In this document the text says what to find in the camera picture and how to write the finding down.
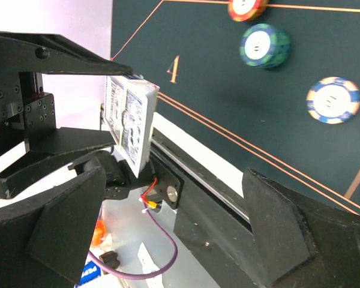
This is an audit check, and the blue playing card deck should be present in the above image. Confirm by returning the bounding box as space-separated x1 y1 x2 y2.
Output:
103 74 160 177

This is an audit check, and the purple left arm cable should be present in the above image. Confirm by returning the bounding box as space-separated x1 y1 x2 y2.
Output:
88 206 179 281

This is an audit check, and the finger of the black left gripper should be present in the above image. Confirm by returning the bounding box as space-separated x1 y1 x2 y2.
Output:
0 32 133 75
0 127 115 200

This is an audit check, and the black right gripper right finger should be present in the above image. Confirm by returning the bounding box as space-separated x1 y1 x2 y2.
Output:
242 169 360 287

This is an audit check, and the green blue poker chip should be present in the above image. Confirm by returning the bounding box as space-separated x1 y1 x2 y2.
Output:
239 23 292 69

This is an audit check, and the orange red poker chip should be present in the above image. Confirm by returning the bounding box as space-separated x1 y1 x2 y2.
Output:
227 0 269 22

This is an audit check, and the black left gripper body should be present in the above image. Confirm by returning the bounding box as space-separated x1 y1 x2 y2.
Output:
0 72 56 156

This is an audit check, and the dark green poker mat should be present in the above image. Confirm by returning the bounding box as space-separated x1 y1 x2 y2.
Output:
111 1 360 215

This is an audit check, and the white blue chip stack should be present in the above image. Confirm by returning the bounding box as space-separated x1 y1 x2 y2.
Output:
306 77 360 125

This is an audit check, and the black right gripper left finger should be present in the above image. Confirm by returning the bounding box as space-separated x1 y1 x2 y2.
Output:
0 167 106 287

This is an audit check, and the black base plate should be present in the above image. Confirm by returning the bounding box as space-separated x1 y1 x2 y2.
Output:
151 130 266 287

